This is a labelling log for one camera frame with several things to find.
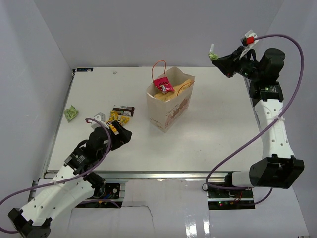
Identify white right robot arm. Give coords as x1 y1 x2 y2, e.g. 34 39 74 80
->
212 46 305 198

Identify large brown chips bag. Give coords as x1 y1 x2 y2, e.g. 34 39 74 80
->
154 79 194 102

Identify left blue table label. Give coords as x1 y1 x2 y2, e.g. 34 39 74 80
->
76 67 94 72

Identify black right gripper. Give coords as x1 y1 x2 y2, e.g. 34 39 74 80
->
212 46 263 82

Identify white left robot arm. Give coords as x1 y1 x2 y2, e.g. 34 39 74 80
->
8 118 132 238

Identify red snack packet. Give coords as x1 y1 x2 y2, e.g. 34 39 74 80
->
153 77 175 94

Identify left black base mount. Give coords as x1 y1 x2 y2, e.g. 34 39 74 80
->
76 183 122 209

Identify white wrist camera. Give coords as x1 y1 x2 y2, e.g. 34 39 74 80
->
240 30 258 58
89 112 108 129

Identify aluminium table edge rail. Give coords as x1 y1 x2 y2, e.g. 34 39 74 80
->
43 171 248 179

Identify cream paper bag orange handles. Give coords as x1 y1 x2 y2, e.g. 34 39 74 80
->
146 60 195 132

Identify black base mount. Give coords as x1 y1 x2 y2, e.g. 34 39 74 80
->
76 183 122 209
202 183 255 211

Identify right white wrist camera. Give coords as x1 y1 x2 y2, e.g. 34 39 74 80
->
240 30 258 58

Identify brown chocolate bar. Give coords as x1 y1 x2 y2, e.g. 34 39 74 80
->
112 105 135 117

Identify green snack packet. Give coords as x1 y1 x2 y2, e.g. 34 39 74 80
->
208 43 218 61
64 105 79 122

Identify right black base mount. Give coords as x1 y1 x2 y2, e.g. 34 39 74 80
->
202 183 255 211

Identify yellow snack packet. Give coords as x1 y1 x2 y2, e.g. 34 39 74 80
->
106 111 130 131

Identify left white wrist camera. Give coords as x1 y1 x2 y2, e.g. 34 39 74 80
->
89 112 108 129

